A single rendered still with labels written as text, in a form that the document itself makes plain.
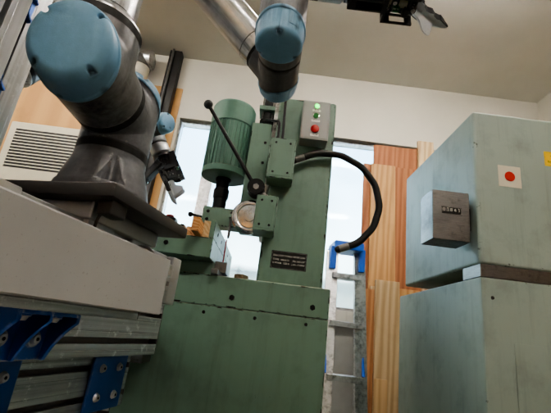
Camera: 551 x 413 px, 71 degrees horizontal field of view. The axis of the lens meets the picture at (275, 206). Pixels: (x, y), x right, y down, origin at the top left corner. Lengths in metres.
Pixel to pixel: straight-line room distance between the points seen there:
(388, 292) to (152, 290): 2.10
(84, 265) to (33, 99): 3.24
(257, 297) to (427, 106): 2.59
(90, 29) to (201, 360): 0.89
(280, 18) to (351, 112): 2.63
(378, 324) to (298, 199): 1.28
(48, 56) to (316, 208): 0.98
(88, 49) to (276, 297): 0.84
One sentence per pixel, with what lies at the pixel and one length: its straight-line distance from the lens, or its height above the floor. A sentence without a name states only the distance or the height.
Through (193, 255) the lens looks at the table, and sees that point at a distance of 1.15.
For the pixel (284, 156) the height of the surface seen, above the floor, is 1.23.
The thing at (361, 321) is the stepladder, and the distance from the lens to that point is 2.04.
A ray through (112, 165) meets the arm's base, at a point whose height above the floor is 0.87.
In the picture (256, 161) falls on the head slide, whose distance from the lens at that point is 1.45.
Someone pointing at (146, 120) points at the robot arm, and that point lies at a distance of 0.70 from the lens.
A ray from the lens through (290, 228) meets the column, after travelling 1.32.
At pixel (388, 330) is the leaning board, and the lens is 2.46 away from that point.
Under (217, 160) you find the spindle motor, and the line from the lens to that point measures 1.45.
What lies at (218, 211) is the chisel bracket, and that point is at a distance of 1.43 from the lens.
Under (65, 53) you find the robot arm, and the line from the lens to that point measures 0.59.
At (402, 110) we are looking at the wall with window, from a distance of 3.35.
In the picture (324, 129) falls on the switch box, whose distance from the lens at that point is 1.41.
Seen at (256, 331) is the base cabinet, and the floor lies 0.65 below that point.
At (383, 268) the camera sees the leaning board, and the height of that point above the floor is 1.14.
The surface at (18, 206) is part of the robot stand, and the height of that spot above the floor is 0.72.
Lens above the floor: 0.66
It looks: 18 degrees up
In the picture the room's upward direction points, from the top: 7 degrees clockwise
